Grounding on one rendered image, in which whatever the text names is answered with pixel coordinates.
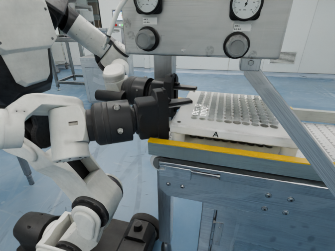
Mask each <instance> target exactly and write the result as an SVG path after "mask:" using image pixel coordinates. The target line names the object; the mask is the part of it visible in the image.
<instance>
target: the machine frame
mask: <svg viewBox="0 0 335 251"><path fill-rule="evenodd" d="M175 72H176V56H163V55H154V79H156V78H165V75H167V74H169V73H171V74H173V73H175ZM157 180H158V213H159V241H162V245H161V251H171V245H170V242H171V238H172V234H173V196H169V195H167V194H166V193H165V192H164V191H163V190H162V189H161V188H160V176H159V171H158V170H157Z"/></svg>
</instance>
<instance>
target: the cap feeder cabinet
mask: <svg viewBox="0 0 335 251"><path fill-rule="evenodd" d="M79 58H80V62H81V68H82V73H83V78H84V83H85V89H86V94H87V99H88V101H89V103H92V105H93V103H98V102H104V101H98V100H96V99H95V91H96V90H97V89H100V90H106V87H105V84H104V80H103V76H102V74H103V72H102V71H101V70H100V69H99V67H98V64H97V63H96V61H95V57H94V54H91V55H87V56H83V57H79ZM128 66H129V73H128V77H130V76H134V65H133V55H132V54H131V55H130V56H129V57H128Z"/></svg>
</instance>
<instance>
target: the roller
mask: <svg viewBox="0 0 335 251"><path fill-rule="evenodd" d="M161 158H167V159H170V158H169V157H162V156H157V157H155V158H154V160H153V165H154V167H155V168H156V169H159V168H160V166H159V160H160V159H161Z"/></svg>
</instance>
